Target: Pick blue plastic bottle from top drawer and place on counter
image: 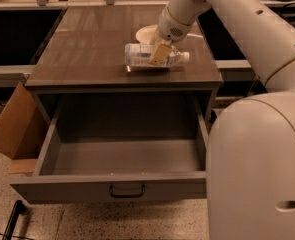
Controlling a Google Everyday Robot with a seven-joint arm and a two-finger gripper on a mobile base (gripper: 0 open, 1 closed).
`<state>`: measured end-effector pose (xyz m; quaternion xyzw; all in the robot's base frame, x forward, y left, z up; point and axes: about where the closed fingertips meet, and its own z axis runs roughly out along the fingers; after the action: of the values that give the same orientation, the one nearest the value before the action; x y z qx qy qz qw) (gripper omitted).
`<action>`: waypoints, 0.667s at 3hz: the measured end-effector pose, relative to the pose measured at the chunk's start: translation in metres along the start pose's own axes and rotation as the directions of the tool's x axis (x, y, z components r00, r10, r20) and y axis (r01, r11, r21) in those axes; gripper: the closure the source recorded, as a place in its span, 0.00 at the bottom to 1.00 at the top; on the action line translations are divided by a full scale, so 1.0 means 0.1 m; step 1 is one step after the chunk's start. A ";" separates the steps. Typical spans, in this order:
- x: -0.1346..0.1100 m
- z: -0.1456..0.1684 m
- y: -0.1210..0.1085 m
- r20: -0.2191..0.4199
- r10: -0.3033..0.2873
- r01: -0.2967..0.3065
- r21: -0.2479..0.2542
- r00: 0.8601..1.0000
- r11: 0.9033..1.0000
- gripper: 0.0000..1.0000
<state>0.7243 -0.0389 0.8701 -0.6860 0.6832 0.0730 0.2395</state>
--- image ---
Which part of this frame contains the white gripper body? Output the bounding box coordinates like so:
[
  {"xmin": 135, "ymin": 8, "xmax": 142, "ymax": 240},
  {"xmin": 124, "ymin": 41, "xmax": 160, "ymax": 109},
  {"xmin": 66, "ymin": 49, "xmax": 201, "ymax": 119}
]
[{"xmin": 155, "ymin": 7, "xmax": 195, "ymax": 43}]

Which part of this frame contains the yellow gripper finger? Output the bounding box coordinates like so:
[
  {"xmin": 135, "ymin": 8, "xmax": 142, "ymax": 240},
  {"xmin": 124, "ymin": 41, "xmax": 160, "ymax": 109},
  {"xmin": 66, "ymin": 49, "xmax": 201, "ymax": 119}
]
[{"xmin": 149, "ymin": 43, "xmax": 172, "ymax": 65}]

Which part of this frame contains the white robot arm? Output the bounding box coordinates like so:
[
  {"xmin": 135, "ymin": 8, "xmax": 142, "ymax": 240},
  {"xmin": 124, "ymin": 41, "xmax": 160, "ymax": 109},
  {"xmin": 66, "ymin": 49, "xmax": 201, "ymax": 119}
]
[{"xmin": 158, "ymin": 0, "xmax": 295, "ymax": 240}]

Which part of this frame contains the grey open drawer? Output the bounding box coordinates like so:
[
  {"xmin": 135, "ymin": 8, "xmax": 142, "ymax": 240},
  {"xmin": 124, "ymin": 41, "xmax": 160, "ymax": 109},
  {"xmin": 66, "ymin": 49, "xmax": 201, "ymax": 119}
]
[{"xmin": 10, "ymin": 93, "xmax": 208, "ymax": 204}]

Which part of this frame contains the white bowl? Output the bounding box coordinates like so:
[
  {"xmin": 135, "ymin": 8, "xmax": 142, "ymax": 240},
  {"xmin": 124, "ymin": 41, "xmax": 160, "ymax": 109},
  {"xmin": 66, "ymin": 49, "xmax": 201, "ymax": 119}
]
[{"xmin": 135, "ymin": 24, "xmax": 205, "ymax": 47}]

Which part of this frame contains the grey cabinet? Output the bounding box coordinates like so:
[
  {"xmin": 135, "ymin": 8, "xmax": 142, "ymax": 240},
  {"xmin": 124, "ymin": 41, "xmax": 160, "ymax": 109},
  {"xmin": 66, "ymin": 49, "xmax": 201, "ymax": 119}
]
[{"xmin": 26, "ymin": 5, "xmax": 222, "ymax": 121}]

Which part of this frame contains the brown cardboard box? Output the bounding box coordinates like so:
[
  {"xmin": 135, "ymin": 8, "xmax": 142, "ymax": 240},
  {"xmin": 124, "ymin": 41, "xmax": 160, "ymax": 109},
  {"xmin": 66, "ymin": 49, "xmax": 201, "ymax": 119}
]
[{"xmin": 0, "ymin": 83, "xmax": 48, "ymax": 174}]

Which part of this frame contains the black floor bar left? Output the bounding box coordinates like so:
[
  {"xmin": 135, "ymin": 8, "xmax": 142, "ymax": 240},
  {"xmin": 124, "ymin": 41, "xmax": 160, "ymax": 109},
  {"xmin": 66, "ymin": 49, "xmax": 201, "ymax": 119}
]
[{"xmin": 2, "ymin": 200, "xmax": 26, "ymax": 240}]

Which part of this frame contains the black drawer handle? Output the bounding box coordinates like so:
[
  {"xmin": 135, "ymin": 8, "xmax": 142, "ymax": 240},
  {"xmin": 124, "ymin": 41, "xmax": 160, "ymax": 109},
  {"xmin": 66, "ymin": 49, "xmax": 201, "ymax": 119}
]
[{"xmin": 109, "ymin": 184, "xmax": 145, "ymax": 199}]

